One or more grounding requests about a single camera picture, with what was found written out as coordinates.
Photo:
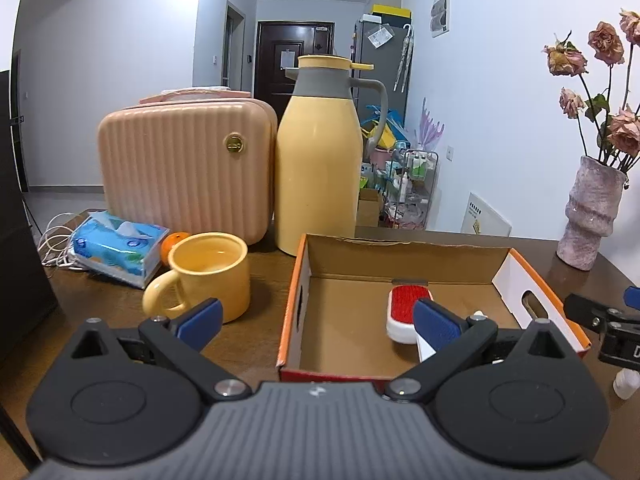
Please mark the red and white lint brush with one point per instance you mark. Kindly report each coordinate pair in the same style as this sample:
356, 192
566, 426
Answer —
402, 310

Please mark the blue tissue pack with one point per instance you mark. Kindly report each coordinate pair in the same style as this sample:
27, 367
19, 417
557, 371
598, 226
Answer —
110, 250

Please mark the orange fruit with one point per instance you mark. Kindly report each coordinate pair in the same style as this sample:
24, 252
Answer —
170, 247

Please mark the folded white umbrella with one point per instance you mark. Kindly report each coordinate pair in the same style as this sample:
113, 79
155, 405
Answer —
404, 60

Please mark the small brown carton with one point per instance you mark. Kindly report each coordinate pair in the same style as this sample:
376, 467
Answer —
367, 207

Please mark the grey refrigerator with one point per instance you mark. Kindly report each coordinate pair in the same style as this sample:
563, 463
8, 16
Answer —
385, 70

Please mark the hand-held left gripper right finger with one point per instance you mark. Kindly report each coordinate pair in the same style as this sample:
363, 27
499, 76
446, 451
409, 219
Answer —
440, 327

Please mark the white plastic cap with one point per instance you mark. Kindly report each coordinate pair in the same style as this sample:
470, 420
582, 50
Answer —
626, 385

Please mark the clear plastic packet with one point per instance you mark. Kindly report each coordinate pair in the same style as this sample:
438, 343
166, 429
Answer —
380, 36

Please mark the white paper notice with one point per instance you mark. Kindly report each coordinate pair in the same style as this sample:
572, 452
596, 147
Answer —
290, 59

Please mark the white wall electrical panel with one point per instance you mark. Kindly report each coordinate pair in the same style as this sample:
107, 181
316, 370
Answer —
440, 12

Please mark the yellow thermos jug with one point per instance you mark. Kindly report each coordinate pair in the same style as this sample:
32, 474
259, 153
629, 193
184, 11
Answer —
317, 175

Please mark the orange cardboard box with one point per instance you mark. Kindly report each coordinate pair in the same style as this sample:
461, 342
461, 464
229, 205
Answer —
350, 320

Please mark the dark brown entrance door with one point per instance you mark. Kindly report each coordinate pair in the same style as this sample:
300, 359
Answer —
272, 70

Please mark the black panel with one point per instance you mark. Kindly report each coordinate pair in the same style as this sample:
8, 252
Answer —
20, 260

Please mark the grey interior door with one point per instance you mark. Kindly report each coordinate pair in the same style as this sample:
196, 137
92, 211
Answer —
235, 45

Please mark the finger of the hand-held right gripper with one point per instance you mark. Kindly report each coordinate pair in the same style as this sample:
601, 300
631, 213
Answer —
633, 297
585, 307

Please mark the white leaning board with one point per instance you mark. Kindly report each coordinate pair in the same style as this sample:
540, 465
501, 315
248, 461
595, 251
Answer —
487, 217

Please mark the pink bucket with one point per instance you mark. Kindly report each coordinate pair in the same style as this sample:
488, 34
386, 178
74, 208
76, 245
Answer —
380, 157

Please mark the pink textured vase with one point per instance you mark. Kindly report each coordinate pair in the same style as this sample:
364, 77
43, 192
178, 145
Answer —
590, 210

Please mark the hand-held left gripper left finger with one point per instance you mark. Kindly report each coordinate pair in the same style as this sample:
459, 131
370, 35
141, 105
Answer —
200, 320

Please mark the yellow ceramic mug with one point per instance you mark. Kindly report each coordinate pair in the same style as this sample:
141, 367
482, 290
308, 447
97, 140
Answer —
210, 280

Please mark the yellow and black box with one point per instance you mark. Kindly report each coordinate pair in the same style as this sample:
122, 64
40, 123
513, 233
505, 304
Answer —
390, 11

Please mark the bunch of dried roses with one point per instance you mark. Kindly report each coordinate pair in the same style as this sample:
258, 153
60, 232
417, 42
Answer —
605, 42

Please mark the purple wall decoration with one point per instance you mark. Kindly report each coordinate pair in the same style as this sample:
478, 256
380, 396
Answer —
429, 130

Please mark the pink ribbed hard suitcase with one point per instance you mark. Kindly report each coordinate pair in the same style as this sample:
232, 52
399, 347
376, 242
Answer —
175, 175

